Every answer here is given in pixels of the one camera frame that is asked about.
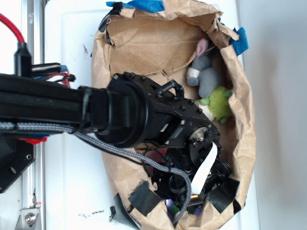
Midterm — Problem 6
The grey braided cable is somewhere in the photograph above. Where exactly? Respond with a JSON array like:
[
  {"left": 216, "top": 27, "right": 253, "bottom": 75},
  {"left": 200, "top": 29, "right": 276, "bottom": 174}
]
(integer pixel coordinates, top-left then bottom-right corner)
[{"left": 0, "top": 121, "right": 192, "bottom": 227}]

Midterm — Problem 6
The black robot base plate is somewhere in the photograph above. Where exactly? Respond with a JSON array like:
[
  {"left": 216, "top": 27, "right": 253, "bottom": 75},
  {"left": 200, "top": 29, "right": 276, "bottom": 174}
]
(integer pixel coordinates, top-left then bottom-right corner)
[{"left": 0, "top": 137, "right": 35, "bottom": 193}]

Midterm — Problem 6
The green plush toy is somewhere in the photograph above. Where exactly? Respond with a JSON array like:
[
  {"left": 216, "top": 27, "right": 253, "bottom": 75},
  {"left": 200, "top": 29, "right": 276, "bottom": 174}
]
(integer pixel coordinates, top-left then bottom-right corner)
[{"left": 195, "top": 86, "right": 232, "bottom": 124}]

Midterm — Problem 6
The aluminium rail frame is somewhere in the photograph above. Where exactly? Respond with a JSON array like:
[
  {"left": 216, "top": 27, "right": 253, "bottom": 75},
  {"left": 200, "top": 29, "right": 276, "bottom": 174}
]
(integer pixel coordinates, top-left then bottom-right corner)
[{"left": 21, "top": 0, "right": 46, "bottom": 230}]

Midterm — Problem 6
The red braided cable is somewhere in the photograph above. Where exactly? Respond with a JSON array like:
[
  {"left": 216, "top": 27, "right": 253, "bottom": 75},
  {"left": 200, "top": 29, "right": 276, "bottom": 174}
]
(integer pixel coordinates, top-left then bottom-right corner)
[{"left": 0, "top": 13, "right": 26, "bottom": 44}]

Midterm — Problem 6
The green ball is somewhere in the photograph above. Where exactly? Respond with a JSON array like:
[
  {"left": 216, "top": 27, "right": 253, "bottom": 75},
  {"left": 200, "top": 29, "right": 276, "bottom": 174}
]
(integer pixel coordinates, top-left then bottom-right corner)
[{"left": 168, "top": 206, "right": 196, "bottom": 216}]

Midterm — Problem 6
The brown paper bag bin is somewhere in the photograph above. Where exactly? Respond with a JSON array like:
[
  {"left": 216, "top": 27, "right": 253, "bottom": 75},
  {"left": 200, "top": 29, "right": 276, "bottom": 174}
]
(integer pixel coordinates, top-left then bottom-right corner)
[{"left": 92, "top": 0, "right": 256, "bottom": 230}]

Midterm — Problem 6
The white plastic tray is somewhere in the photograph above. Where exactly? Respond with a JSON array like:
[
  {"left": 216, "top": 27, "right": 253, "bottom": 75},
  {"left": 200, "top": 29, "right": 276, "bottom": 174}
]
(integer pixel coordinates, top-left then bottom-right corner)
[{"left": 44, "top": 0, "right": 261, "bottom": 230}]

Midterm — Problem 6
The grey plush bunny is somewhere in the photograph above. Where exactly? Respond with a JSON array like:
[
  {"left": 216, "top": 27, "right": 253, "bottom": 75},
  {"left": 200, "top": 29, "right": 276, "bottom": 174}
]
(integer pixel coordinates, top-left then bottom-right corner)
[{"left": 186, "top": 38, "right": 224, "bottom": 98}]

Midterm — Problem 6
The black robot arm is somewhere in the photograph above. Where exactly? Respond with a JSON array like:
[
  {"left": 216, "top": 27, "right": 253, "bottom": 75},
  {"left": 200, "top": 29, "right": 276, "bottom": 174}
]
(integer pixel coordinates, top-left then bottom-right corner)
[{"left": 0, "top": 72, "right": 231, "bottom": 205}]

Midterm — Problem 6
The blue tape top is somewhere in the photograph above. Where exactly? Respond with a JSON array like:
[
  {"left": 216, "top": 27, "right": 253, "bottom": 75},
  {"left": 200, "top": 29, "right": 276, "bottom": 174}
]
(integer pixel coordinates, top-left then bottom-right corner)
[{"left": 106, "top": 0, "right": 165, "bottom": 13}]

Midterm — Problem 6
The blue tape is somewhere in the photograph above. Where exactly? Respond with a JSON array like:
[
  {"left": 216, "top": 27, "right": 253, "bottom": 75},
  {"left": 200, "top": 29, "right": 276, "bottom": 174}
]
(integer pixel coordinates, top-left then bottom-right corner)
[
  {"left": 106, "top": 0, "right": 165, "bottom": 13},
  {"left": 229, "top": 27, "right": 249, "bottom": 56}
]

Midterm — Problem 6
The blue tape right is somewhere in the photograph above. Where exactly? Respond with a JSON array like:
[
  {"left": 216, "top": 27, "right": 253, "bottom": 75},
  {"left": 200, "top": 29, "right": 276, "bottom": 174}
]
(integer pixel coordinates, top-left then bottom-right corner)
[{"left": 229, "top": 27, "right": 249, "bottom": 56}]

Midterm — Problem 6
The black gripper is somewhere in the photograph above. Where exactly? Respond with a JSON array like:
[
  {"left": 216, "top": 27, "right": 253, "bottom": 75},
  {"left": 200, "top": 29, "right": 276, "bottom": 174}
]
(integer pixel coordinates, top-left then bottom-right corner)
[{"left": 148, "top": 142, "right": 232, "bottom": 211}]

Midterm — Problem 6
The white ribbon cable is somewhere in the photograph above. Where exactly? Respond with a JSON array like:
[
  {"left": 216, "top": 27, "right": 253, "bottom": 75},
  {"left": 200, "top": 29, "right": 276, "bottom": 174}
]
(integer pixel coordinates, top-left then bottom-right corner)
[{"left": 190, "top": 141, "right": 218, "bottom": 195}]

